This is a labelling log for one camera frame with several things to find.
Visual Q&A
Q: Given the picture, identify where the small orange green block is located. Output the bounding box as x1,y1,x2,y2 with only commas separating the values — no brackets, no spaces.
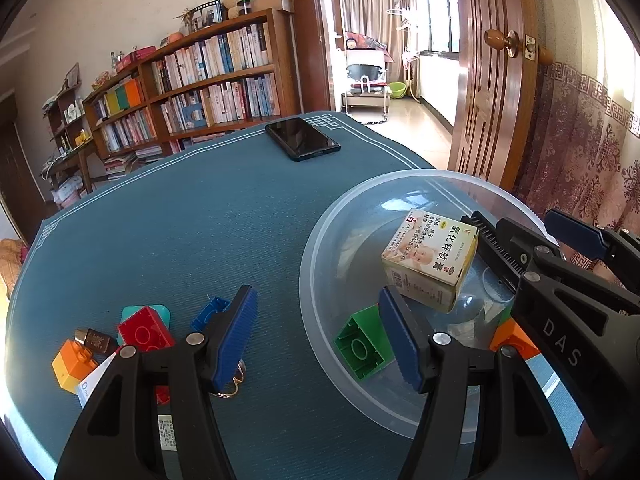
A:
489,306,540,360

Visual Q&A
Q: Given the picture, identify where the yellow ointment box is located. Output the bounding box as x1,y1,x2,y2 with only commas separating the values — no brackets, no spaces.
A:
381,209,478,313

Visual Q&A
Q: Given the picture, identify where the yellow orange toy block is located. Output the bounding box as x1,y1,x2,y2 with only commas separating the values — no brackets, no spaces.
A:
51,339,98,393

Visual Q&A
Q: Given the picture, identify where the brown perfume bottle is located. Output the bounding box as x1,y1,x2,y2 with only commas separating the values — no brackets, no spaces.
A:
74,328,118,356

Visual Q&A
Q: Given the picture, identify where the red long toy block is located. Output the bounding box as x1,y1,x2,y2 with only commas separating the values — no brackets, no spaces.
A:
117,306,175,352

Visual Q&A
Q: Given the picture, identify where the teal dental floss case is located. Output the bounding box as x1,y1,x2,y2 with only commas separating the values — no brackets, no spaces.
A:
119,304,170,328

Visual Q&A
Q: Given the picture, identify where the pink green toy block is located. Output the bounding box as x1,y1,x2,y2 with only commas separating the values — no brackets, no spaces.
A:
334,304,395,382

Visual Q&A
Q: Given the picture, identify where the gold metal ring puzzle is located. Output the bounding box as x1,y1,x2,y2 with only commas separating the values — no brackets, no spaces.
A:
212,360,246,399

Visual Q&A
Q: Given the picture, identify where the blue toy block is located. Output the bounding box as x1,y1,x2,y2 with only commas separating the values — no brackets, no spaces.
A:
190,297,230,333

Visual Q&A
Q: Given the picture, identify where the clear plastic bowl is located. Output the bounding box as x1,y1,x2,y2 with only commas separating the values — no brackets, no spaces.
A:
298,169,546,439

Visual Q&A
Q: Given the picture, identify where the pale green medicine box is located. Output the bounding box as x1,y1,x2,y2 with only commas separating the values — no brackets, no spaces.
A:
157,414,177,452

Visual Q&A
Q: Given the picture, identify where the white baby wash box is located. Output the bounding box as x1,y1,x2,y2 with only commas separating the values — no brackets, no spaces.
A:
76,353,116,408

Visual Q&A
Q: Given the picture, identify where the patterned pink curtain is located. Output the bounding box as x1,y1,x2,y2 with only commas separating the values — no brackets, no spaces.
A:
514,62,639,233

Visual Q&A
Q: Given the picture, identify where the wooden door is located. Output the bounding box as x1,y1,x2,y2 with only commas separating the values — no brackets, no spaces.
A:
448,0,538,191

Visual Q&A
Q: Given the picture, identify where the rolling cart with basin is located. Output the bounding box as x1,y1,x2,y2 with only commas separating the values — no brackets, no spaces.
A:
342,49,390,117

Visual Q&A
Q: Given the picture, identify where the black smartphone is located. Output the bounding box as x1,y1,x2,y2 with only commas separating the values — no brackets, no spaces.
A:
265,117,341,162

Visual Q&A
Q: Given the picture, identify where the blue table mat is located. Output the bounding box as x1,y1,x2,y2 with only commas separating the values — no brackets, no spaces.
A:
4,109,586,480

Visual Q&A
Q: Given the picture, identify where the small wooden shelf desk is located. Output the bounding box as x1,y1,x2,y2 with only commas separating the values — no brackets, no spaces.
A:
41,82,98,194

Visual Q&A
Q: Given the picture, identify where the wooden bookshelf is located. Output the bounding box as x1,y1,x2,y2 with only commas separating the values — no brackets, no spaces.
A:
84,9,299,159

